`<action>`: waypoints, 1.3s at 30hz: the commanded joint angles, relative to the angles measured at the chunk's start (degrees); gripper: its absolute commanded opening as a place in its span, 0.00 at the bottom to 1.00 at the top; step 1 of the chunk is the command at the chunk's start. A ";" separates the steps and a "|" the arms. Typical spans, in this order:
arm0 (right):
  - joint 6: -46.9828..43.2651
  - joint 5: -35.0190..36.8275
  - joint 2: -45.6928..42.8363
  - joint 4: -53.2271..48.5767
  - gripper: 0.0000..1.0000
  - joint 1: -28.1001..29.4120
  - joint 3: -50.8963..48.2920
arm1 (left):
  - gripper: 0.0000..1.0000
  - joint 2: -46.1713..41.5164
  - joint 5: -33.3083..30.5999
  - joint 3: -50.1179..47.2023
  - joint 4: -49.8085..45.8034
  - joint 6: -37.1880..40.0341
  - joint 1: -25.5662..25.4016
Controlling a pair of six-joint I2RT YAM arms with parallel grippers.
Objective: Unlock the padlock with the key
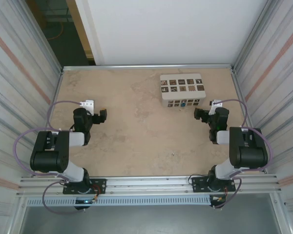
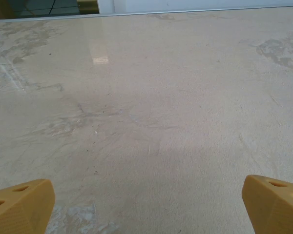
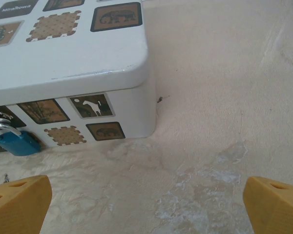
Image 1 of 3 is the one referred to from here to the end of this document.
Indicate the white box with brown tiles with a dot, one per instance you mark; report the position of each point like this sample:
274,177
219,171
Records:
180,87

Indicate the small blue padlock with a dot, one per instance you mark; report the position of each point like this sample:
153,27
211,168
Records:
183,104

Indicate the black controller board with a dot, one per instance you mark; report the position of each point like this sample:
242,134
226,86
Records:
82,203
217,201

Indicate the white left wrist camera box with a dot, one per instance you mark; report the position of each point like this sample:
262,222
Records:
88,103

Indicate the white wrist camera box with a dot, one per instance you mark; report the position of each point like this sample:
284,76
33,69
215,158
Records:
88,103
216,106

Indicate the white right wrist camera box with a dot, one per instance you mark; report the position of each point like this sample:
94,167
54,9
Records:
216,106

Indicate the thin aluminium table edge rail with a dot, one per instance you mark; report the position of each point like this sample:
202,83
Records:
149,67

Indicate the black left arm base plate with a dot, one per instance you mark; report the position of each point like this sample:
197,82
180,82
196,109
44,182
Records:
98,182

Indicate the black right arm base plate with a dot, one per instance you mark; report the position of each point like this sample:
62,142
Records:
197,182

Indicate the wide aluminium mounting rail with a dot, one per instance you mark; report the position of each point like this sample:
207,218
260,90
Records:
149,185

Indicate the wooden door frame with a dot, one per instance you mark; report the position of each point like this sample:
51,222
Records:
80,29

